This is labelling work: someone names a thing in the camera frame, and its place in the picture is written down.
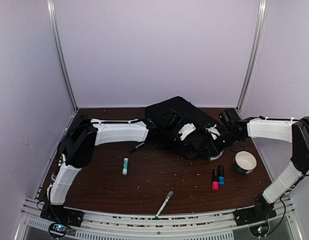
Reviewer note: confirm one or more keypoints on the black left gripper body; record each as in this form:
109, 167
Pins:
168, 137

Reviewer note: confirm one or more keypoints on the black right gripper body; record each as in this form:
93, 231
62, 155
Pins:
230, 139

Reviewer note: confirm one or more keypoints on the black student backpack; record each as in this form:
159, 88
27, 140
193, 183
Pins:
197, 132

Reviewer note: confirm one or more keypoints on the thin green white pen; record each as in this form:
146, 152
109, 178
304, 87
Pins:
167, 198

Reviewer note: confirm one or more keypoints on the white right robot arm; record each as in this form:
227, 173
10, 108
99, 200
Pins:
282, 141

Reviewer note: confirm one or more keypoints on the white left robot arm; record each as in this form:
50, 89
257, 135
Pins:
75, 150

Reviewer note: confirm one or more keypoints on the blue white ceramic bowl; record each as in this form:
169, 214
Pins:
244, 162

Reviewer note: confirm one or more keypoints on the small black pen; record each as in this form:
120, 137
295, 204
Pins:
136, 147

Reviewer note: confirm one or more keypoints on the blue capped black highlighter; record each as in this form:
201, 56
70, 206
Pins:
221, 175

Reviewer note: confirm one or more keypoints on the pink capped black highlighter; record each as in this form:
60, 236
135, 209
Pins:
215, 180

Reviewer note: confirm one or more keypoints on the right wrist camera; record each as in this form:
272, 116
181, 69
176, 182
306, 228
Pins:
229, 117

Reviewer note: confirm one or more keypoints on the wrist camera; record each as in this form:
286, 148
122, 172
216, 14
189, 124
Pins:
229, 117
173, 121

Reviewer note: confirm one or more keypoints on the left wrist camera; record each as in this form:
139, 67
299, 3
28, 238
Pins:
173, 121

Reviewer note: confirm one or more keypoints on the right aluminium corner post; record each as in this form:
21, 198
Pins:
252, 62

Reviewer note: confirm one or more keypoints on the aluminium corner post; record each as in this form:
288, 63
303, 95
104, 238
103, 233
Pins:
60, 55
252, 62

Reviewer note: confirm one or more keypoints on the left aluminium corner post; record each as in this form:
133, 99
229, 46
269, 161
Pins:
60, 55

